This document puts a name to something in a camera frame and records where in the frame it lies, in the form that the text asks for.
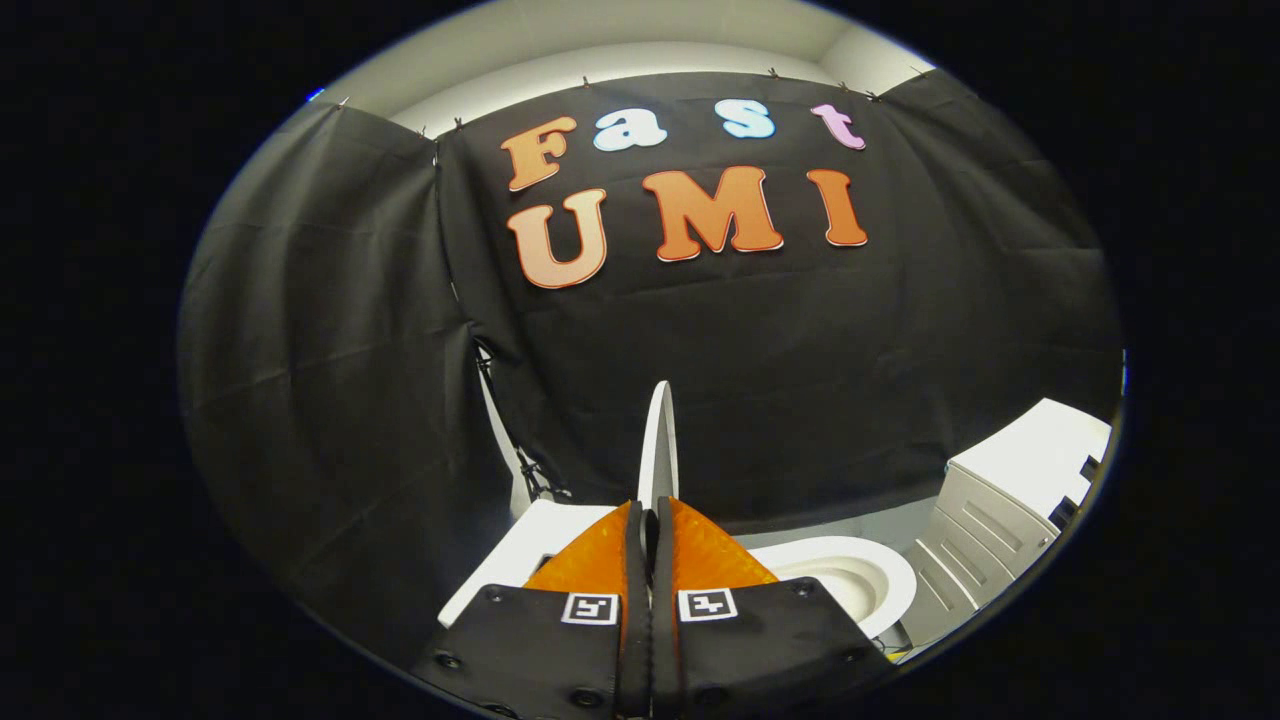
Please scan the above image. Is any black backdrop cloth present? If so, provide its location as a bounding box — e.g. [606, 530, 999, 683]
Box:
[178, 68, 1126, 681]

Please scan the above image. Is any white drawer cabinet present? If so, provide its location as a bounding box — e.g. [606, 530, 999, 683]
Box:
[905, 398, 1113, 653]

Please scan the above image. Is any white toilet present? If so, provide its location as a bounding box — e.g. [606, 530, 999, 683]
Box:
[438, 498, 918, 651]

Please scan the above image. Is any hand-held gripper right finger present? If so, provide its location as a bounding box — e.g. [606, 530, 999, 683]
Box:
[650, 496, 898, 720]

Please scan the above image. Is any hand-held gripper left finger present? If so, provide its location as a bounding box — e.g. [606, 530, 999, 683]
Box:
[410, 500, 653, 720]

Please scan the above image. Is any white stand pole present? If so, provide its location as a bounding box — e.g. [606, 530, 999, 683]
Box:
[478, 345, 533, 521]

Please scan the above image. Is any white toilet lid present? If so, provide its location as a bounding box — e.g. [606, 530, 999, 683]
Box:
[638, 380, 681, 513]

